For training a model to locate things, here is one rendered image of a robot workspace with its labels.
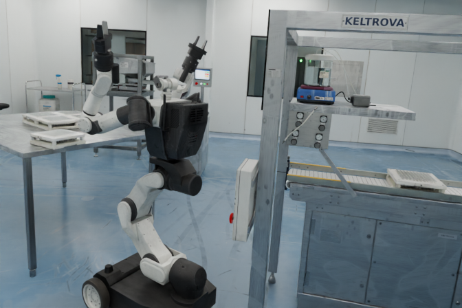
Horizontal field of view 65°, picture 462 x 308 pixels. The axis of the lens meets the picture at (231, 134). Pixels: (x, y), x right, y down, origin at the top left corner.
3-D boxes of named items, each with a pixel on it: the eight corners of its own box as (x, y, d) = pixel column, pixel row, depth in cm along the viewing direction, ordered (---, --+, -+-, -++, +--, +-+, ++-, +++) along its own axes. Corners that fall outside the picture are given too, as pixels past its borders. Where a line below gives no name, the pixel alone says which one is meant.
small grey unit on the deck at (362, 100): (347, 105, 192) (348, 94, 191) (346, 104, 199) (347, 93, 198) (371, 107, 190) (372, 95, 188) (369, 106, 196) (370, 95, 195)
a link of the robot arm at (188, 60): (209, 53, 218) (201, 71, 220) (203, 51, 226) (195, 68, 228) (192, 43, 212) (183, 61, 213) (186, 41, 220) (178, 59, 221)
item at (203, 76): (191, 115, 469) (193, 67, 457) (192, 114, 479) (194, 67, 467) (209, 117, 467) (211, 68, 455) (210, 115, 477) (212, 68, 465)
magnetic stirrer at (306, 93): (295, 102, 192) (297, 85, 190) (297, 99, 212) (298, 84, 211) (334, 105, 188) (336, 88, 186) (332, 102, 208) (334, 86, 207)
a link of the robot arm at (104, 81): (100, 65, 173) (90, 88, 178) (100, 73, 166) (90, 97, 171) (113, 69, 176) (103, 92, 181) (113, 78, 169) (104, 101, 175)
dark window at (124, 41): (81, 84, 726) (80, 27, 704) (82, 84, 727) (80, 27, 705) (145, 88, 717) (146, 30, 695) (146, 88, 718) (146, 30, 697)
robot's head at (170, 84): (177, 95, 195) (178, 78, 193) (164, 95, 186) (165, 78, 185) (168, 93, 198) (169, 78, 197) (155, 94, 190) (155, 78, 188)
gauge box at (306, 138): (286, 145, 194) (289, 108, 190) (287, 141, 204) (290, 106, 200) (328, 149, 189) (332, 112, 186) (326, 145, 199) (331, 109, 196)
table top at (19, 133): (-63, 123, 302) (-63, 119, 301) (63, 113, 390) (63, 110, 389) (23, 159, 217) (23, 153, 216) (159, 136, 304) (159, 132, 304)
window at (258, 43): (246, 96, 704) (250, 35, 682) (246, 96, 705) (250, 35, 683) (317, 101, 695) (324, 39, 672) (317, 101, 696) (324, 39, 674)
